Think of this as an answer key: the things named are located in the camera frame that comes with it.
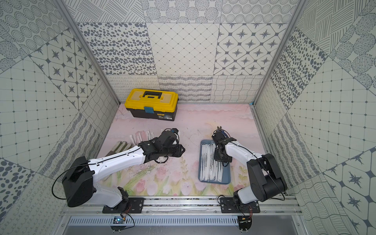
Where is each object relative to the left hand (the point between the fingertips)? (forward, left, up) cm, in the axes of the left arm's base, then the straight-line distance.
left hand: (184, 147), depth 80 cm
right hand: (-2, -23, -13) cm, 26 cm away
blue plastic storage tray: (-8, -15, -14) cm, 22 cm away
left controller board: (-33, +32, -16) cm, 49 cm away
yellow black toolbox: (+31, +22, +4) cm, 38 cm away
